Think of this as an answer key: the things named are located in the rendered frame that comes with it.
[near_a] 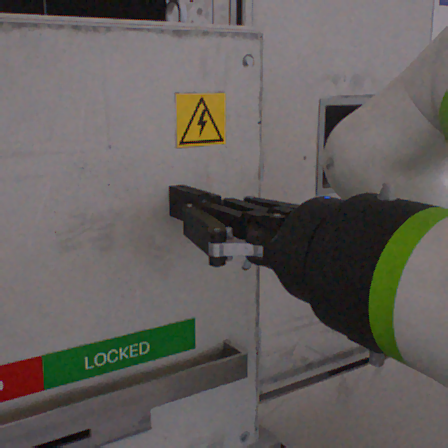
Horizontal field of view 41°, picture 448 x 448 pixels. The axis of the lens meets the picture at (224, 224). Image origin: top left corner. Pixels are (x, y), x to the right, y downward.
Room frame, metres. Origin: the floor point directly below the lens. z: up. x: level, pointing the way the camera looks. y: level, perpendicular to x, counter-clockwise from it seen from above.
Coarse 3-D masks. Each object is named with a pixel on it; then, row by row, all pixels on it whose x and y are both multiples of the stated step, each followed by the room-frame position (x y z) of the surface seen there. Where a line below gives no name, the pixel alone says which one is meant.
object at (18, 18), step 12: (60, 24) 0.52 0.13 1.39; (72, 24) 0.53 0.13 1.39; (84, 24) 0.53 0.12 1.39; (96, 24) 0.54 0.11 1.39; (108, 24) 0.54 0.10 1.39; (120, 24) 0.55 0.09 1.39; (132, 24) 0.56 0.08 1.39; (144, 24) 0.56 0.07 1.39; (156, 24) 0.57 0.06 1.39; (168, 24) 0.58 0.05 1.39; (180, 24) 0.58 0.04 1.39; (192, 24) 0.59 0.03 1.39; (204, 24) 0.60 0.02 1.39; (216, 24) 0.60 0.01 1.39; (264, 36) 0.63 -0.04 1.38; (264, 48) 0.64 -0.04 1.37; (84, 432) 0.54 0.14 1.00; (48, 444) 0.52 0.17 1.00
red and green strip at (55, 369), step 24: (120, 336) 0.54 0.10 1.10; (144, 336) 0.56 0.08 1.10; (168, 336) 0.57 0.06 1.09; (192, 336) 0.59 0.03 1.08; (24, 360) 0.49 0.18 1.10; (48, 360) 0.50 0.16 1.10; (72, 360) 0.52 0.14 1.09; (96, 360) 0.53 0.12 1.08; (120, 360) 0.54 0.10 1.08; (144, 360) 0.56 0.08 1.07; (0, 384) 0.48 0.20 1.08; (24, 384) 0.49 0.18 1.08; (48, 384) 0.50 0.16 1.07
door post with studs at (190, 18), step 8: (168, 0) 0.88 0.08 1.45; (184, 0) 0.89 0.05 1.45; (192, 0) 0.90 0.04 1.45; (200, 0) 0.90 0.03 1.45; (208, 0) 0.91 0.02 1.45; (176, 8) 0.89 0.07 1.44; (192, 8) 0.90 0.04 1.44; (200, 8) 0.90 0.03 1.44; (208, 8) 0.91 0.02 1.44; (176, 16) 0.89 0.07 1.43; (192, 16) 0.90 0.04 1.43; (200, 16) 0.90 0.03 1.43; (208, 16) 0.91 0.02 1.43
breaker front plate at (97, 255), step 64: (0, 64) 0.49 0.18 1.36; (64, 64) 0.52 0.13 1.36; (128, 64) 0.55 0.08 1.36; (192, 64) 0.59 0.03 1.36; (256, 64) 0.63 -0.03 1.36; (0, 128) 0.49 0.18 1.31; (64, 128) 0.52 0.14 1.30; (128, 128) 0.55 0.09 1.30; (256, 128) 0.63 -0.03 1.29; (0, 192) 0.49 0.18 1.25; (64, 192) 0.52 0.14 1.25; (128, 192) 0.55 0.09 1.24; (256, 192) 0.63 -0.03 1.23; (0, 256) 0.49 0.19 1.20; (64, 256) 0.52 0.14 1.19; (128, 256) 0.55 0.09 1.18; (192, 256) 0.59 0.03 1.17; (0, 320) 0.48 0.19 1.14; (64, 320) 0.51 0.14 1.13; (128, 320) 0.55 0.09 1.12; (256, 320) 0.63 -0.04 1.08; (128, 384) 0.55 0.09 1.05; (256, 384) 0.63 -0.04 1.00
